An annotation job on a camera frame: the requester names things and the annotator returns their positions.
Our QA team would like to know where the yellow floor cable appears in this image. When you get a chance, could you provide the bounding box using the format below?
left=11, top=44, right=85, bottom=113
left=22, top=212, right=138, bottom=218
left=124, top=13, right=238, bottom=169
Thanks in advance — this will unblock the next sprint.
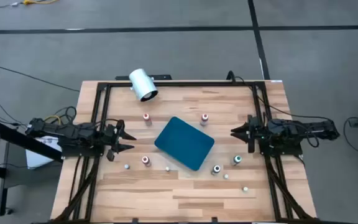
left=23, top=0, right=58, bottom=6

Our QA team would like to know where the blue plastic bin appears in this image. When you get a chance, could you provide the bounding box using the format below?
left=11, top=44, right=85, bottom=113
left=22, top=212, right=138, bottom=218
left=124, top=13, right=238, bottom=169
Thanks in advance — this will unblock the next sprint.
left=154, top=116, right=216, bottom=172

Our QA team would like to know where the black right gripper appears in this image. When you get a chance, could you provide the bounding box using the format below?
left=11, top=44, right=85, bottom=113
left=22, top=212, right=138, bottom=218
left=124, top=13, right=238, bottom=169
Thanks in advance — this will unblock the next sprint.
left=231, top=114, right=265, bottom=154

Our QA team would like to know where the black desk frame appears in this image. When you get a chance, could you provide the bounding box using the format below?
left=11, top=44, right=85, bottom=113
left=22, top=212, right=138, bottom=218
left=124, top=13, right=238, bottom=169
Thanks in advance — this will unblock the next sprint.
left=0, top=118, right=64, bottom=217

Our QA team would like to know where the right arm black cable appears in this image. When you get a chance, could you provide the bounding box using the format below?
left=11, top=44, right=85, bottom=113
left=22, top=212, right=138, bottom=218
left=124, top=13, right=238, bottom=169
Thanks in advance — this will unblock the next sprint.
left=226, top=70, right=334, bottom=122

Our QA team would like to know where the white box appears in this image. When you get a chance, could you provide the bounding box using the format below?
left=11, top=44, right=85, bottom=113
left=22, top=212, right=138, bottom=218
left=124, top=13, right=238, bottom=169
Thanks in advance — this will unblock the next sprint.
left=25, top=135, right=63, bottom=170

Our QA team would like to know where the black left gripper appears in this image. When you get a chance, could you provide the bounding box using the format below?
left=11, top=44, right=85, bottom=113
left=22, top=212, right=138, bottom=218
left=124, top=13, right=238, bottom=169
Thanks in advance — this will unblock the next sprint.
left=104, top=119, right=137, bottom=162

